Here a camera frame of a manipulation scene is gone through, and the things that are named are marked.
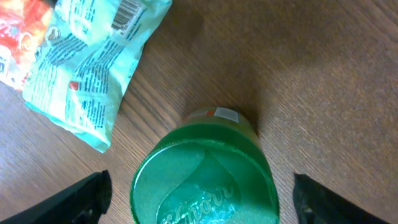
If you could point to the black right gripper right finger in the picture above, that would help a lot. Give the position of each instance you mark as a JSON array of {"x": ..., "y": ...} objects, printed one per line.
[{"x": 315, "y": 204}]

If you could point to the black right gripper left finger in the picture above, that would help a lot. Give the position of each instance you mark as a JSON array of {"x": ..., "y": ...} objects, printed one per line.
[{"x": 81, "y": 203}]

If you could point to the teal snack packet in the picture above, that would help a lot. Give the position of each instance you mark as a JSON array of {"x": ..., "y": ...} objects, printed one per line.
[{"x": 83, "y": 67}]

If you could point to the green lidded jar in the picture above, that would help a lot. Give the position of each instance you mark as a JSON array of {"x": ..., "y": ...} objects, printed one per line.
[{"x": 209, "y": 169}]

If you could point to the small orange carton box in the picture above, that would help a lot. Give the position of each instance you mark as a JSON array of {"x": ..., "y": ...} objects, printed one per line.
[{"x": 23, "y": 27}]

